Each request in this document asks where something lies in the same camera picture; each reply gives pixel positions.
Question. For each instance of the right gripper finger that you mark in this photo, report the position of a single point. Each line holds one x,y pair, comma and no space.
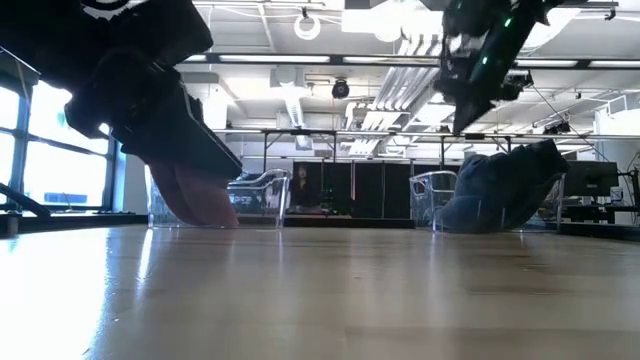
467,115

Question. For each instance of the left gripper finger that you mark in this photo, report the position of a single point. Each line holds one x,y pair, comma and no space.
222,145
170,135

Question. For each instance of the dark navy hat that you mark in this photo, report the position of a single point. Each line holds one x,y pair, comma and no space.
540,170

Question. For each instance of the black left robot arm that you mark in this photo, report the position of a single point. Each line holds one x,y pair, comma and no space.
50,35

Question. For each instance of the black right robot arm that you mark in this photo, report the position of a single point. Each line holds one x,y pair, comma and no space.
535,10

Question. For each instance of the clear plastic bin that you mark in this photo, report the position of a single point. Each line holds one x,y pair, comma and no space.
265,200
425,200

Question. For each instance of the small black overhead device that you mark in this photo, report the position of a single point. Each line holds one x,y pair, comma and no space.
557,127

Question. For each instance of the person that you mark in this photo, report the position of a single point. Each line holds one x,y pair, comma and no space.
302,192

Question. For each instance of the large window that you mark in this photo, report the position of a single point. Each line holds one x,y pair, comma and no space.
65,170

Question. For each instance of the overhead light bar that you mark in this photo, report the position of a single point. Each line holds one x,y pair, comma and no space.
275,59

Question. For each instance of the black partition panels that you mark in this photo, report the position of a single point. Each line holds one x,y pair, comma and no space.
370,190

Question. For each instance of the round white ceiling lamp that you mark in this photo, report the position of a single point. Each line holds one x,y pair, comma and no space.
306,36

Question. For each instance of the black computer monitor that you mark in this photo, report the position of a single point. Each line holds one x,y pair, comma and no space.
590,179

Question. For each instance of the black slanted strut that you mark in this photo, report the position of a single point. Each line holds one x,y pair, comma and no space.
25,200

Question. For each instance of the white air conditioning unit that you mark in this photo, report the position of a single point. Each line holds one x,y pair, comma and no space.
620,110

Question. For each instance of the black background desk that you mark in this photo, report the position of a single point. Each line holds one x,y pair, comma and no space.
590,215

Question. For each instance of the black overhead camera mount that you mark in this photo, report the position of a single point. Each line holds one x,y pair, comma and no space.
517,82

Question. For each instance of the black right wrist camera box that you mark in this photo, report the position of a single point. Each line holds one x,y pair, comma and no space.
460,17

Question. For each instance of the black round ceiling camera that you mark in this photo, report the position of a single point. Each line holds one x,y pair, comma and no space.
340,89

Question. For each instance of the small black ceiling mount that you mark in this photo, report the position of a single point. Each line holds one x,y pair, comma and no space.
610,14

